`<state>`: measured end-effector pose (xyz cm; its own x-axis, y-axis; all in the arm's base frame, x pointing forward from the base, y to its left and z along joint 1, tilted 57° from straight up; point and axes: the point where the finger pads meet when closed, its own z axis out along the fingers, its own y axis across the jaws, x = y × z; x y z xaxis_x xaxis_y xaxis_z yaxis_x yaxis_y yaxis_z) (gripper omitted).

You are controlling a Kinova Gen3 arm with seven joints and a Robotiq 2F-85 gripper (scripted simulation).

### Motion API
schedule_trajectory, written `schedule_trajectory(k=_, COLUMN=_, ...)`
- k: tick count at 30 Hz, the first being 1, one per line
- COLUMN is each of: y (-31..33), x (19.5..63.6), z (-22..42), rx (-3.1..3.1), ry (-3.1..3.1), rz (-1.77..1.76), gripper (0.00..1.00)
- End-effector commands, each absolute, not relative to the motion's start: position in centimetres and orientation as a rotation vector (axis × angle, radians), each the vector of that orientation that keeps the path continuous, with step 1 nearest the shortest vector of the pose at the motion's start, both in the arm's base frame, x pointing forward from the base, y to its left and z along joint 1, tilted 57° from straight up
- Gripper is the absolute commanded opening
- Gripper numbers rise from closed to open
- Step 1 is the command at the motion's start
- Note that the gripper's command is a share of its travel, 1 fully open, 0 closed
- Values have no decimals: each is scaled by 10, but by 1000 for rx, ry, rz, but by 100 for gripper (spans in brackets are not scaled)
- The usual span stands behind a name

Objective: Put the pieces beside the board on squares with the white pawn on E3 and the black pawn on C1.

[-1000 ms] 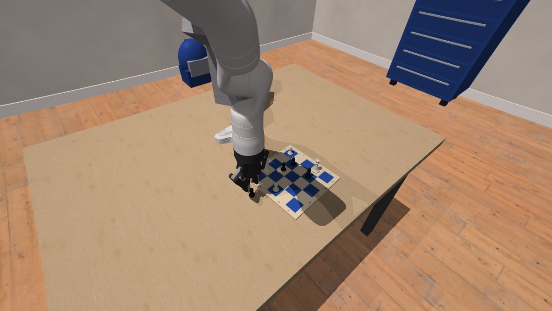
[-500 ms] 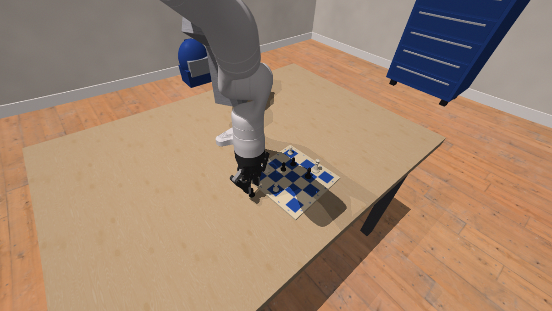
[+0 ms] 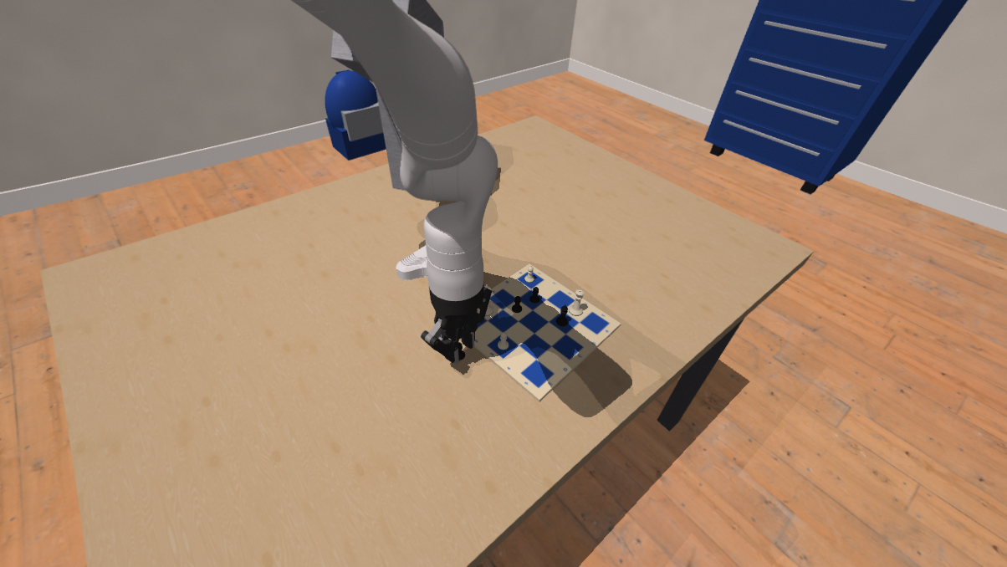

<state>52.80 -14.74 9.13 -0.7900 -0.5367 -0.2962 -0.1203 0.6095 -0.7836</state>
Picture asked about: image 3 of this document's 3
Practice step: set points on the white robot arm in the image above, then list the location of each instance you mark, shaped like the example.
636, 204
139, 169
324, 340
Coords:
429, 92

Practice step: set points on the blue and cream chessboard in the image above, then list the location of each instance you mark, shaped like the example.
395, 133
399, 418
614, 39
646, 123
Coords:
540, 353

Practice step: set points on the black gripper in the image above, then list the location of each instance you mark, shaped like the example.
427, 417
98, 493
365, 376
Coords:
449, 329

